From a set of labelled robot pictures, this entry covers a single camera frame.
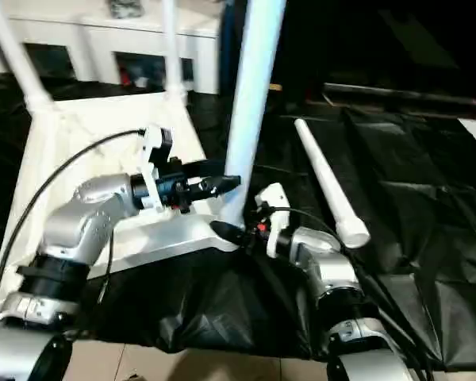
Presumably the white plastic table leg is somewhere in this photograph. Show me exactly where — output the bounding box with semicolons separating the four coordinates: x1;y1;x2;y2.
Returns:
159;0;190;101
0;0;52;113
294;117;371;249
221;0;287;230

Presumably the white plastic table top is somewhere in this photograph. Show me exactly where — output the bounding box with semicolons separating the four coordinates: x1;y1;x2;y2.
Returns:
0;89;248;314

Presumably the black mat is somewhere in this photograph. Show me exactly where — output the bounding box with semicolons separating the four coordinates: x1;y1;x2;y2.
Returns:
0;71;476;364

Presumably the white glass-door cabinet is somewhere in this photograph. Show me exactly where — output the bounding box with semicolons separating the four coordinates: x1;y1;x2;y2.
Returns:
0;0;223;95

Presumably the black flat monitor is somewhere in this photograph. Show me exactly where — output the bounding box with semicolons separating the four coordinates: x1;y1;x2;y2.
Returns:
323;82;476;109

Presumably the black backdrop cloth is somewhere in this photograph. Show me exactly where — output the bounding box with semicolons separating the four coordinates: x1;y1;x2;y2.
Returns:
273;0;476;100

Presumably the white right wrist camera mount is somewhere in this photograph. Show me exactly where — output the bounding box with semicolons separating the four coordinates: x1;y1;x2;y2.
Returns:
255;183;291;256

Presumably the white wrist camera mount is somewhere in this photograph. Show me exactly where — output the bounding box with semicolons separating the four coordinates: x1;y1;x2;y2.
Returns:
136;125;175;212
255;183;291;256

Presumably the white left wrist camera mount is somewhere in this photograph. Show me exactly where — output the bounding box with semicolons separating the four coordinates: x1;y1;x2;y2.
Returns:
136;125;175;212

